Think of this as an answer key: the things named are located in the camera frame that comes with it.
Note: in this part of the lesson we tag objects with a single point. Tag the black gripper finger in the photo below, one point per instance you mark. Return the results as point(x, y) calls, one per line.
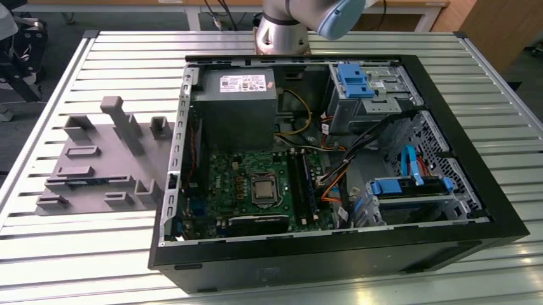
point(26, 89)

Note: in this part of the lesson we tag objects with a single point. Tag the blue RAM stick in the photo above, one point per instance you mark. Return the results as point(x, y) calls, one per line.
point(95, 181)

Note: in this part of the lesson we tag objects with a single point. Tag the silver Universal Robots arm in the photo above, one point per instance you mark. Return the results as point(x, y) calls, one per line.
point(282, 35)

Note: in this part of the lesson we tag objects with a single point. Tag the black RAM slot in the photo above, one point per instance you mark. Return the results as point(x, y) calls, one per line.
point(297, 190)

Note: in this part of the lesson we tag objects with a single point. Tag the white plug block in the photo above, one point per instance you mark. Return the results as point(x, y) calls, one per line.
point(6, 114)

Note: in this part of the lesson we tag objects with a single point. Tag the grey parts rack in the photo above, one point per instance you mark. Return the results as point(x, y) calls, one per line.
point(106, 159)

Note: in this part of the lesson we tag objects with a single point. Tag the grey power supply unit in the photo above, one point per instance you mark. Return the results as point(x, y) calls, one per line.
point(234, 117)

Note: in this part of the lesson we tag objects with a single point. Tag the green motherboard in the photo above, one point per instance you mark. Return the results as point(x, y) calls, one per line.
point(221, 178)

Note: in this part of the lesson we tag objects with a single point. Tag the silver CPU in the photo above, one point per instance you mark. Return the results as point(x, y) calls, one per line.
point(263, 189)

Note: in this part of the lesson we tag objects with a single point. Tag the CPU socket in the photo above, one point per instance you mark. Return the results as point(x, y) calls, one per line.
point(263, 203)

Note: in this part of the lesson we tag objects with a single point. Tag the black graphics card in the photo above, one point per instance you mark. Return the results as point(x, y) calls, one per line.
point(254, 225)

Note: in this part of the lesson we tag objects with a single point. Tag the blue drive latch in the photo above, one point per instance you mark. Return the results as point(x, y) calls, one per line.
point(354, 79)

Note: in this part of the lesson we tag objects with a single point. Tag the metal optical drive cage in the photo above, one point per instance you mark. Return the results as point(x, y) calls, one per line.
point(382, 105)

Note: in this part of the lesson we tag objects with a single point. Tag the black open PC case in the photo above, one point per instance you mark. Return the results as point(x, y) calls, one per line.
point(297, 263)

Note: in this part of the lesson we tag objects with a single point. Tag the hard disk in blue carrier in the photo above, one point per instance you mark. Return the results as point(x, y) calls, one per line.
point(389, 187)

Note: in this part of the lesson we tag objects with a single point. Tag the white framed wooden desk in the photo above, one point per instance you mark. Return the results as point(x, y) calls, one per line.
point(430, 14)

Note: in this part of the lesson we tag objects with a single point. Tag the metal disk bay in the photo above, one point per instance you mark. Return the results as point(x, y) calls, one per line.
point(425, 199)

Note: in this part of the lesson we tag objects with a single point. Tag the wooden cabinet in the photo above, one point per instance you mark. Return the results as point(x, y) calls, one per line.
point(487, 31)

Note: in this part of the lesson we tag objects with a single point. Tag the black chair caster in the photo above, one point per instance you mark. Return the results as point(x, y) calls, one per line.
point(537, 51)

